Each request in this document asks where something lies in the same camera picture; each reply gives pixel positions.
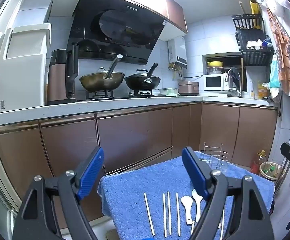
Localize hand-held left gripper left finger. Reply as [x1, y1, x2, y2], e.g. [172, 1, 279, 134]
[12, 146, 105, 240]

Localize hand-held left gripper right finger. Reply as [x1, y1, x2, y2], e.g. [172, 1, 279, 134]
[182, 146, 276, 240]

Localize white spoon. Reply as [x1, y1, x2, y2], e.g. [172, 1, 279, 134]
[192, 188, 204, 223]
[180, 196, 194, 224]

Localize wire utensil holder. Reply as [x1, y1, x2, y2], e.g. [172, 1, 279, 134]
[199, 142, 230, 174]

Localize round trash bin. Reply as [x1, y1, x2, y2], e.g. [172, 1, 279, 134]
[259, 162, 283, 182]

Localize large cooking oil bottle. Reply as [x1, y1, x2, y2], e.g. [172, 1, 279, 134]
[250, 150, 268, 176]

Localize blue towel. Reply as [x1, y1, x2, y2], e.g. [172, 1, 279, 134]
[98, 151, 276, 240]

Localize grey plastic bag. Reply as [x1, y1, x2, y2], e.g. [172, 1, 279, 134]
[269, 82, 283, 104]

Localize brown base cabinets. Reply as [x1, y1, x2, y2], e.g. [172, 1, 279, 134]
[0, 102, 278, 230]

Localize yellow oil bottle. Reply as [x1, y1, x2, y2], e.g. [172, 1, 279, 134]
[257, 80, 268, 99]

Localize light blue bag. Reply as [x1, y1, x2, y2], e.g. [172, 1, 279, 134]
[269, 54, 282, 88]

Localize gas stove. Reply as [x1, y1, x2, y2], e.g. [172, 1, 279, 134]
[77, 90, 158, 102]

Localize brown rice cooker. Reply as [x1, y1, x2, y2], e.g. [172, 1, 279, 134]
[178, 81, 200, 96]

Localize steel bowl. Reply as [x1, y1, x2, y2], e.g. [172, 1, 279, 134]
[158, 87, 180, 97]

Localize floral apron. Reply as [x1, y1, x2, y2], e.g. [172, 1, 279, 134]
[267, 7, 290, 99]

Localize brass wok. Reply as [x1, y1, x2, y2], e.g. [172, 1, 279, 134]
[79, 54, 126, 93]

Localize white microwave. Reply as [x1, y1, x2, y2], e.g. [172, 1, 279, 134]
[203, 74, 230, 91]

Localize black dish rack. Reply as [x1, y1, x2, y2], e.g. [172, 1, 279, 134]
[236, 29, 275, 67]

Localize steel faucet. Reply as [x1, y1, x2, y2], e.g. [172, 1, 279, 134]
[224, 67, 243, 98]

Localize brown electric kettle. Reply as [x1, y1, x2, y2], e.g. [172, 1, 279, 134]
[46, 44, 79, 105]

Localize black wok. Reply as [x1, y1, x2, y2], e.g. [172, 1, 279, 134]
[124, 62, 161, 91]

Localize glass bowl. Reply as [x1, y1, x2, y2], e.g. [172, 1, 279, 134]
[206, 66, 225, 75]

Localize white rag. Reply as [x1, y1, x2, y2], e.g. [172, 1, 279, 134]
[246, 38, 265, 51]

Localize white plastic appliance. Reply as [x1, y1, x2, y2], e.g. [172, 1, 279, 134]
[0, 23, 52, 114]

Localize white water heater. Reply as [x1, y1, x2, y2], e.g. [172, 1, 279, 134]
[167, 35, 188, 69]

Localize black range hood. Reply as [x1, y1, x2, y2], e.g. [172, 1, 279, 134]
[67, 0, 167, 66]

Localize black wall shelf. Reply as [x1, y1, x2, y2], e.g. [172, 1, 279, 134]
[231, 13, 265, 31]

